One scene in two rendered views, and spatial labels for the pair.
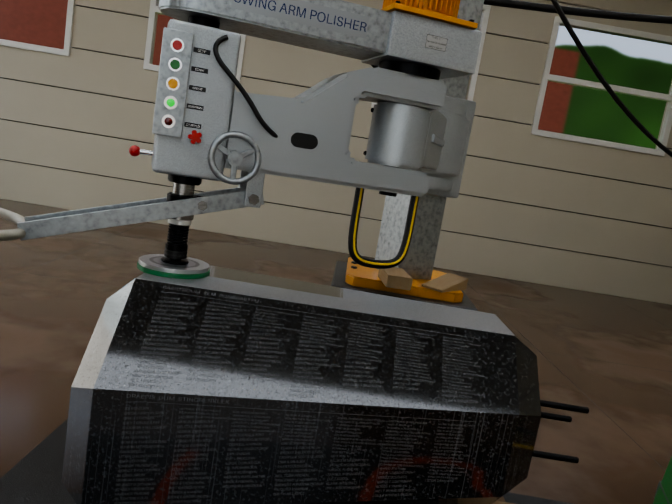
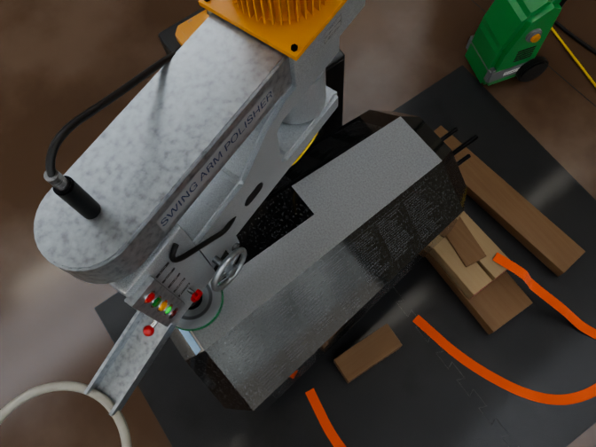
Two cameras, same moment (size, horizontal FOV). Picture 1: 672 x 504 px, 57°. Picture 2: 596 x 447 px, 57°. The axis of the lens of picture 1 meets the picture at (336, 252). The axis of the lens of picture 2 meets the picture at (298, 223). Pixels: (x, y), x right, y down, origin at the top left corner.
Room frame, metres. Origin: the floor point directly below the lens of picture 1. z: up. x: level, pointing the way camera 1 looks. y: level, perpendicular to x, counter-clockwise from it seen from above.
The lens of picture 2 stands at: (1.24, 0.33, 2.72)
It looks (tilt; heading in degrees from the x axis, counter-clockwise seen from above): 70 degrees down; 333
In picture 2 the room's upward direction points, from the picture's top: 10 degrees counter-clockwise
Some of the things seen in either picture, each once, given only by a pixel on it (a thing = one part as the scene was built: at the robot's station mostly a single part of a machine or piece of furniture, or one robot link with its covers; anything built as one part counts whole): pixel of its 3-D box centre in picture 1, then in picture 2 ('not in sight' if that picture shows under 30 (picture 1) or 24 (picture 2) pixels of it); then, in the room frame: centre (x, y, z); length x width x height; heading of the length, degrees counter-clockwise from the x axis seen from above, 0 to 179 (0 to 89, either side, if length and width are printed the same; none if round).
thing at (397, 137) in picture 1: (397, 136); (293, 81); (2.06, -0.14, 1.34); 0.19 x 0.19 x 0.20
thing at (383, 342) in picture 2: not in sight; (367, 353); (1.39, 0.02, 0.07); 0.30 x 0.12 x 0.12; 87
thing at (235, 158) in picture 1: (233, 157); (219, 262); (1.78, 0.34, 1.20); 0.15 x 0.10 x 0.15; 108
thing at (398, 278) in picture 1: (394, 277); not in sight; (2.44, -0.25, 0.81); 0.20 x 0.10 x 0.05; 7
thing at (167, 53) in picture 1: (172, 84); (157, 301); (1.73, 0.52, 1.37); 0.08 x 0.03 x 0.28; 108
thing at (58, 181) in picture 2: not in sight; (73, 193); (1.86, 0.49, 1.78); 0.04 x 0.04 x 0.17
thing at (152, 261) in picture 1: (174, 263); (191, 298); (1.86, 0.49, 0.84); 0.21 x 0.21 x 0.01
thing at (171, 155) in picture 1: (220, 113); (168, 237); (1.88, 0.41, 1.32); 0.36 x 0.22 x 0.45; 108
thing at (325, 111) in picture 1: (319, 135); (243, 157); (1.97, 0.11, 1.30); 0.74 x 0.23 x 0.49; 108
